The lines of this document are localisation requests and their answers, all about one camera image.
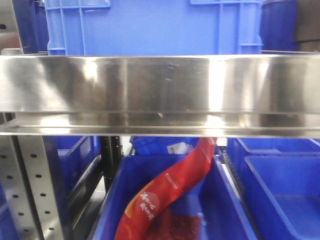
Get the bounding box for black rack upright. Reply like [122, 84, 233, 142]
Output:
[99, 135, 123, 192]

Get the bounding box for red snack packet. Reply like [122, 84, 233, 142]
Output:
[114, 137, 217, 240]

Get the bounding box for perforated steel upright post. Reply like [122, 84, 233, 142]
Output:
[0, 135, 73, 240]

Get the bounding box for stainless steel shelf rail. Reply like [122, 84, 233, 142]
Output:
[0, 54, 320, 138]

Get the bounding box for blue bin centre lower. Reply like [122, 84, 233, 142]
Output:
[93, 154, 257, 240]

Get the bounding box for blue bin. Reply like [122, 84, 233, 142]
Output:
[55, 135, 101, 196]
[93, 154, 257, 240]
[226, 138, 320, 240]

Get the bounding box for blue bin right lower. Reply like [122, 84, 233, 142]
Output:
[226, 138, 320, 240]

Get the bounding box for blue bin left lower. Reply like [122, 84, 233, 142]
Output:
[55, 135, 101, 196]

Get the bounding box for large blue crate on shelf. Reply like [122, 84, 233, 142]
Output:
[44, 0, 263, 56]

